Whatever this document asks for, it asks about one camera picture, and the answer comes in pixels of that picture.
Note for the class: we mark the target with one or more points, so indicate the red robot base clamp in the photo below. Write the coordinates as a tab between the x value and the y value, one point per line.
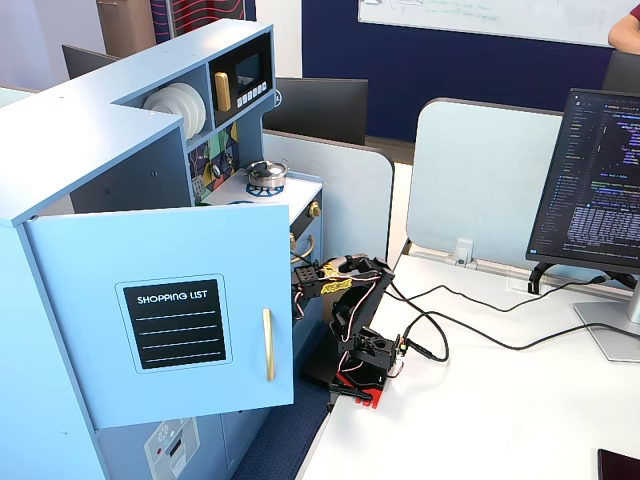
367	392

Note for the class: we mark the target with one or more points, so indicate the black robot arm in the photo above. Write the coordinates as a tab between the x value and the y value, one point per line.
367	300

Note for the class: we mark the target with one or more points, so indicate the blue cabinet door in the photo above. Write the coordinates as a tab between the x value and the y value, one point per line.
75	300

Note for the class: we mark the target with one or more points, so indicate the brown wooden cabinet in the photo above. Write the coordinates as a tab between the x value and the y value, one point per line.
125	25

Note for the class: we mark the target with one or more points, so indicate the gold stove knob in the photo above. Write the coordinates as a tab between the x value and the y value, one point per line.
315	209

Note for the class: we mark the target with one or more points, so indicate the light blue desk divider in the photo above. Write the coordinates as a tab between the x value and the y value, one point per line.
345	200
480	180

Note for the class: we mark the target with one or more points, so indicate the silver toy pot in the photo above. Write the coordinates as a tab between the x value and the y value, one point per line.
267	175

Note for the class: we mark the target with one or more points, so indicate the metal skimmer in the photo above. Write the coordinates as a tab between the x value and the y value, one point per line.
198	185

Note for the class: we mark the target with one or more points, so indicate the grey divider clamp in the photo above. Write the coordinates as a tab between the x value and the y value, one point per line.
464	252

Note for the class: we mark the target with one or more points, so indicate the black shopping list sticker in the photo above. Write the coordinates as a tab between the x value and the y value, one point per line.
175	325

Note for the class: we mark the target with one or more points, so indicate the white toy plate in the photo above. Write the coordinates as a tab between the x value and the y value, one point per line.
203	107
194	107
161	102

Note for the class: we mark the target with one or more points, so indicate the blue woven mat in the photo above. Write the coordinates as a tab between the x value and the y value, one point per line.
280	435

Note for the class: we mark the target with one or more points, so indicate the black toy microwave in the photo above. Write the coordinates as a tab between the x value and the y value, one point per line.
248	52

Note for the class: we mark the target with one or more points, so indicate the blue toy kitchen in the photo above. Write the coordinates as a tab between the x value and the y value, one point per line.
100	125

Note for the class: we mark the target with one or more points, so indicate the red wavy poster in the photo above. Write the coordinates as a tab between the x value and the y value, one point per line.
205	17

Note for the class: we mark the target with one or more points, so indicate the computer monitor with code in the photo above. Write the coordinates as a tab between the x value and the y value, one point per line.
595	190

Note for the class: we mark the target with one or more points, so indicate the whiteboard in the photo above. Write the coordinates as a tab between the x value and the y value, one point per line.
500	17

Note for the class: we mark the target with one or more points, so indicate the silver monitor stand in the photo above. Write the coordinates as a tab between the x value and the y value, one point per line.
612	325

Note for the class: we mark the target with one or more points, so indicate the dark office chair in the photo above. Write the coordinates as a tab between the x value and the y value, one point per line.
622	70

